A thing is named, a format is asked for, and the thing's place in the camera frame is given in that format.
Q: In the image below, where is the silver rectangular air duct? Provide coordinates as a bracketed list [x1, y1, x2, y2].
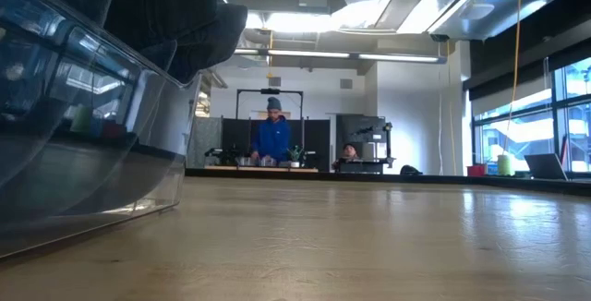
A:
[428, 0, 567, 42]

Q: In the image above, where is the person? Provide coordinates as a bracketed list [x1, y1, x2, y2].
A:
[249, 96, 292, 166]
[332, 142, 361, 171]

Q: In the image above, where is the black equipment stand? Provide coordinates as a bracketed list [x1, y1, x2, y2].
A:
[335, 114, 396, 175]

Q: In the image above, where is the black partition panel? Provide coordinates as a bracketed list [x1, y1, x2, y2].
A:
[221, 116, 332, 171]

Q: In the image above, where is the grey laptop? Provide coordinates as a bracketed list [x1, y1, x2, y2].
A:
[524, 152, 570, 182]

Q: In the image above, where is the clear plastic bin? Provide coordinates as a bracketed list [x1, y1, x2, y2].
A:
[0, 0, 202, 260]

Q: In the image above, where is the green thread spool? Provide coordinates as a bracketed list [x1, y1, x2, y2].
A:
[496, 154, 515, 177]

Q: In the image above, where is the yellow hanging cable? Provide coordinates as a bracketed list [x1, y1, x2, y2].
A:
[501, 0, 525, 157]

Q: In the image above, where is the grey cloth partition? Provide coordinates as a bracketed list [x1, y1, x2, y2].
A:
[187, 116, 223, 168]

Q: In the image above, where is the small potted plant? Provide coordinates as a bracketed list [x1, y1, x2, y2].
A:
[286, 145, 305, 169]

